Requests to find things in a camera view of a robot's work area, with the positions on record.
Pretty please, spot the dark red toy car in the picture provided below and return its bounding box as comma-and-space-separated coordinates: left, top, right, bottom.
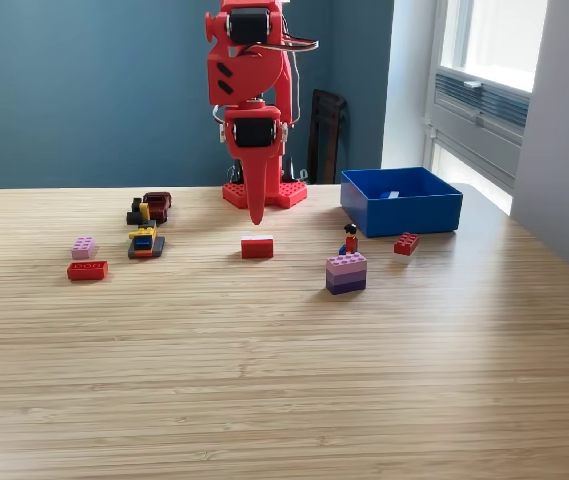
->
142, 191, 172, 225

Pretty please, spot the yellow black toy digger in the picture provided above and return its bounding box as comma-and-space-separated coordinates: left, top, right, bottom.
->
125, 197, 167, 260

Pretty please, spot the red and white brick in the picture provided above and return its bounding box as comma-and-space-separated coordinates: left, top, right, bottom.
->
241, 234, 275, 260

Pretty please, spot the red brick on white brick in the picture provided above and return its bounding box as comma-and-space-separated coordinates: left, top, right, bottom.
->
393, 232, 421, 258

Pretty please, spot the grey window vent grille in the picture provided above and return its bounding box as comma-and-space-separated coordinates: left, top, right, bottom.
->
434, 69, 531, 130

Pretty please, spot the pink purple brick stack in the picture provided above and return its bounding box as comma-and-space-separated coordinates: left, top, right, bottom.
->
325, 251, 368, 296

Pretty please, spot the blue plastic bin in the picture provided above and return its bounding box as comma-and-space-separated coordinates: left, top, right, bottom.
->
340, 166, 464, 239

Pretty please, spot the red lego toy figure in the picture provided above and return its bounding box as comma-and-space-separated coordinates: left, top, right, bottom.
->
338, 223, 361, 256

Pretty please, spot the red lego brick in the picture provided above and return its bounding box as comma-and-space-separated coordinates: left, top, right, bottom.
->
66, 260, 110, 282

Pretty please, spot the white window frame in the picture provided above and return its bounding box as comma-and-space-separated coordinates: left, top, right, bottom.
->
436, 0, 549, 94

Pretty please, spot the pink lego brick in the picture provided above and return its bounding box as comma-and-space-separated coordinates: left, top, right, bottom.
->
71, 236, 98, 260

